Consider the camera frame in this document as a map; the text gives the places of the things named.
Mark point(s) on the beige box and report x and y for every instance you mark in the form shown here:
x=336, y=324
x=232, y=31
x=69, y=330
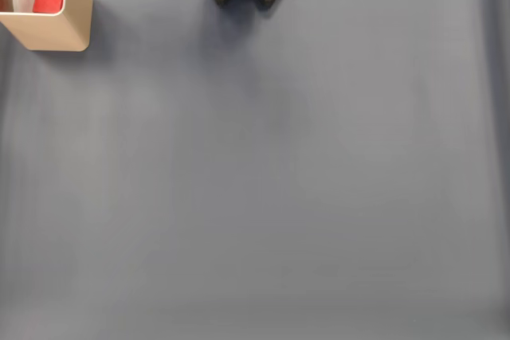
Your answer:
x=56, y=33

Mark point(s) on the dark table mat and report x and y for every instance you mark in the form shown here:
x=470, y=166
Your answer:
x=239, y=196

